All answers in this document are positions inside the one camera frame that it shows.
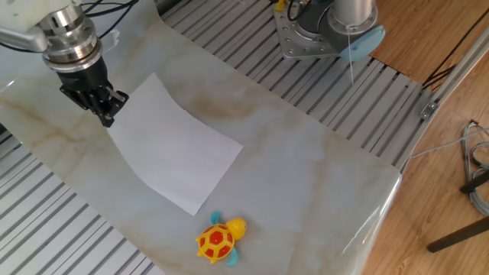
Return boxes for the dark furniture leg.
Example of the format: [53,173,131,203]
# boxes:
[460,170,489,195]
[426,215,489,254]

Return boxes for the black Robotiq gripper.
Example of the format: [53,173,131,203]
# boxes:
[57,57,130,128]

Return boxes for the white paper sheet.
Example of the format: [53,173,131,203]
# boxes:
[106,72,245,217]

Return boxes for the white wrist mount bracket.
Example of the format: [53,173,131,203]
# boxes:
[0,0,83,53]

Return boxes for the marble pattern table mat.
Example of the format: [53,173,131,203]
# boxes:
[0,0,403,275]

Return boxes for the yellow toy turtle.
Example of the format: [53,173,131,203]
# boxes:
[195,210,248,267]

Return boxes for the aluminium frame bar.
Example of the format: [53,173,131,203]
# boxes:
[419,24,489,120]

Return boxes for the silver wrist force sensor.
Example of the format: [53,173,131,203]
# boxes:
[40,5,104,73]

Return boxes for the black floor cables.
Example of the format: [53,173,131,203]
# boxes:
[422,17,489,92]

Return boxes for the coiled wire bundle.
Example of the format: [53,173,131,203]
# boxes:
[460,120,489,217]

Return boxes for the grey cable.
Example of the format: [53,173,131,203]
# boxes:
[410,128,489,160]

